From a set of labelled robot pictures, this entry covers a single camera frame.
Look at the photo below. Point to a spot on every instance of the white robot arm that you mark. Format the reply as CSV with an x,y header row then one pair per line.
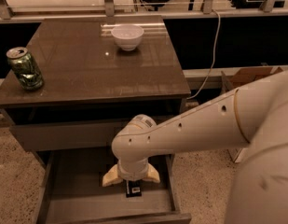
x,y
253,116

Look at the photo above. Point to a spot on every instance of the open middle drawer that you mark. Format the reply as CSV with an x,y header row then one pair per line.
x,y
72,192

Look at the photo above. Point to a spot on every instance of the black rxbar chocolate bar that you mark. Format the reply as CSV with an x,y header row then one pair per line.
x,y
133,189

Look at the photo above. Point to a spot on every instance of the cardboard box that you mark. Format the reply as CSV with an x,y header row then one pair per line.
x,y
242,77

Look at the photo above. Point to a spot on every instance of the grey drawer cabinet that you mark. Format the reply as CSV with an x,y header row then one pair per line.
x,y
88,77

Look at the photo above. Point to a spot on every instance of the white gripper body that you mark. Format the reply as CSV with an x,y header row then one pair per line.
x,y
131,174

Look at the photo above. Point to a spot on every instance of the green soda can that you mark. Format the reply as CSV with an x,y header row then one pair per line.
x,y
25,68

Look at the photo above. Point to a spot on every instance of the white bowl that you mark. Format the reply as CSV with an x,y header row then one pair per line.
x,y
127,36

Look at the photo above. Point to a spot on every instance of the closed top drawer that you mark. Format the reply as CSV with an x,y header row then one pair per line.
x,y
68,135

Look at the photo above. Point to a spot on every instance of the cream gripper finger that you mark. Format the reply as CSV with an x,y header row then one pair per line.
x,y
112,177
152,174

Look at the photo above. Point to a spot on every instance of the metal railing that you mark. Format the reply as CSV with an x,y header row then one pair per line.
x,y
41,9

